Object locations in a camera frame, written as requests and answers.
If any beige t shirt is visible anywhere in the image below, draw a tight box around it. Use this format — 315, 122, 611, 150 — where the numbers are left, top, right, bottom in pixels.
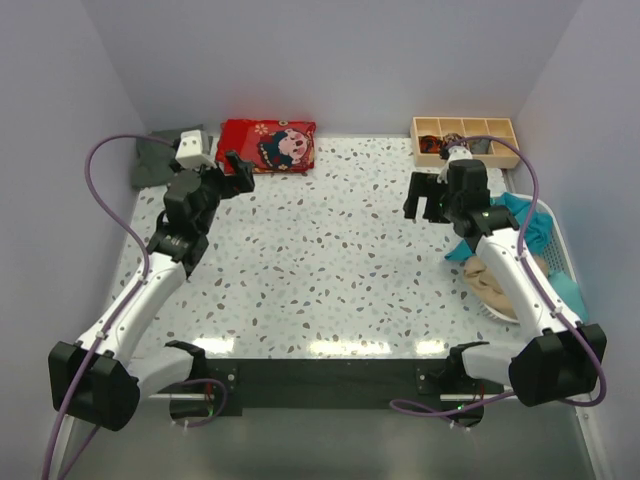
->
463, 256, 548, 329

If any teal t shirt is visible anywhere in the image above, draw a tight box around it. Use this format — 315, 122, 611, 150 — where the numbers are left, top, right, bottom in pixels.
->
445, 192, 554, 262
548, 271, 589, 323

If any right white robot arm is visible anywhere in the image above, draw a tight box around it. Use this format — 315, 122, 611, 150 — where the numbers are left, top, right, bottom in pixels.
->
403, 159, 607, 407

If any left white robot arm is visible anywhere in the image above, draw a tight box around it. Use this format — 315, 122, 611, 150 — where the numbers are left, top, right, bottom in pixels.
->
48, 151, 255, 431

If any red cartoon folded cloth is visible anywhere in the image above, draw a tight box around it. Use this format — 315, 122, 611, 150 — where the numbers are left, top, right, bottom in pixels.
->
215, 119, 316, 173

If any orange black rolled sock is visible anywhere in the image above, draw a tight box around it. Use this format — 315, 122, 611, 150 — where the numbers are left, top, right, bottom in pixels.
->
418, 135, 443, 154

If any patterned rolled sock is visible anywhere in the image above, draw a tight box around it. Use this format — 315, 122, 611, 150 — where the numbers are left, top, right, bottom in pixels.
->
442, 132, 469, 149

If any folded grey t shirt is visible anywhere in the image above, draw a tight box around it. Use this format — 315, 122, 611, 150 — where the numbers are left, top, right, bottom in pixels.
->
130, 124, 218, 190

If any grey rolled sock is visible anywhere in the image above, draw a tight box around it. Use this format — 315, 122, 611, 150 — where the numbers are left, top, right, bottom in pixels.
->
468, 138, 492, 155

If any wooden compartment box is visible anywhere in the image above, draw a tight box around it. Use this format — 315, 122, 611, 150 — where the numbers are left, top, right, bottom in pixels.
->
410, 117, 520, 169

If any white plastic laundry basket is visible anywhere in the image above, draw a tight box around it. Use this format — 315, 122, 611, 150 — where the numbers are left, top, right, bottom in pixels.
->
478, 200, 578, 324

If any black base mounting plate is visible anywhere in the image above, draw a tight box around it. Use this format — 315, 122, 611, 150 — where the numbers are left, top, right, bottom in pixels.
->
161, 359, 504, 426

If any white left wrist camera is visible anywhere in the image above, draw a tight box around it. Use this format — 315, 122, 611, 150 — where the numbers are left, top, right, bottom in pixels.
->
175, 130, 215, 170

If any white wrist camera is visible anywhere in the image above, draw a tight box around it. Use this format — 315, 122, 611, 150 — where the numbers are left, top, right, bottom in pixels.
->
175, 130, 215, 170
437, 145, 473, 183

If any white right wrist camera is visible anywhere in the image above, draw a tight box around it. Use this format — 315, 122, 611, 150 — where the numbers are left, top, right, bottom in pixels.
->
437, 145, 473, 183

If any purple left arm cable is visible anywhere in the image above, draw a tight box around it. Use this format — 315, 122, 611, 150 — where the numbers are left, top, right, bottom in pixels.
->
39, 133, 179, 479

